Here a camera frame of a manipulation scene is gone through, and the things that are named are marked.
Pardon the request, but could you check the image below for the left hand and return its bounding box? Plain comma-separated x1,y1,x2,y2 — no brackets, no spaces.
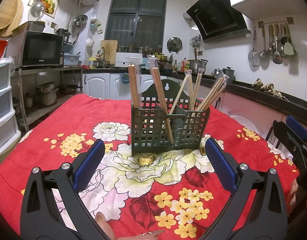
95,212,165,240

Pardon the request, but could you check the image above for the hanging pot lid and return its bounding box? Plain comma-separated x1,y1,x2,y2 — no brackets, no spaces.
167,37,183,54

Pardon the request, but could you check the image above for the chopstick pair long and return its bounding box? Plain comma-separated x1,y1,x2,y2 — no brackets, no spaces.
128,57,141,109

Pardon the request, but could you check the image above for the large steel stock pot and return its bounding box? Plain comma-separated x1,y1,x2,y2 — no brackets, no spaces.
189,59,208,73

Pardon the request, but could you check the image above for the dark green utensil basket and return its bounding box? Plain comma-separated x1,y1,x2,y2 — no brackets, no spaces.
131,79,210,155

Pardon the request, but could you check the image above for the round bamboo board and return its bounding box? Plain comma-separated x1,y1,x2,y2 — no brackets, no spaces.
0,0,23,37

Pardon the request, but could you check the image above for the hanging skimmer ladle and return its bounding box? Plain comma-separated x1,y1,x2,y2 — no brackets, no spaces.
248,27,261,68

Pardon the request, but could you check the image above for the metal shelf rack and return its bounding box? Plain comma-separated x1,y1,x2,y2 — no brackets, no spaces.
13,66,83,131

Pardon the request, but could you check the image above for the red floral table cloth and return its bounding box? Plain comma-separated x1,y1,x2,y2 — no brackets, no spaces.
0,93,300,240

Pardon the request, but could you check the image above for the dark kitchen window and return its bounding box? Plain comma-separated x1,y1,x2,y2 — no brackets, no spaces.
105,0,166,51

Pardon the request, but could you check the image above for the black microwave oven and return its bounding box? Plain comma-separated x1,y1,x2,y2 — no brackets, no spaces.
5,31,64,68

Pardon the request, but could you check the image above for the black range hood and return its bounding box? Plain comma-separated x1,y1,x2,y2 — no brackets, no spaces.
186,0,251,43

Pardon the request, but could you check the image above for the wooden cutting board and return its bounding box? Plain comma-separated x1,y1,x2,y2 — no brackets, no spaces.
100,40,118,65

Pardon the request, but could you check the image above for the fruit picture on wall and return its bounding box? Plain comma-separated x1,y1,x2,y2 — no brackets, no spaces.
28,0,59,18

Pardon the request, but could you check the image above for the white plastic drawer tower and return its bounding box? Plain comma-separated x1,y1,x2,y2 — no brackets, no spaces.
0,57,21,155

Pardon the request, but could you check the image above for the right hand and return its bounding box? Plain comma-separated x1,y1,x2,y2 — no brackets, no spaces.
286,179,299,216

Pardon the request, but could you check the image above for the steel kettle pot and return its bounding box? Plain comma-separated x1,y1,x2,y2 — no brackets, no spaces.
222,66,235,83

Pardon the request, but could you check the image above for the glass lid on wall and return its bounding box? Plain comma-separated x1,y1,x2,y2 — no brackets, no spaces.
28,0,45,21

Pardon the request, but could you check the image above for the garlic bunch on counter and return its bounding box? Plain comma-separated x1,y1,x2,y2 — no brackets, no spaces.
252,78,288,101

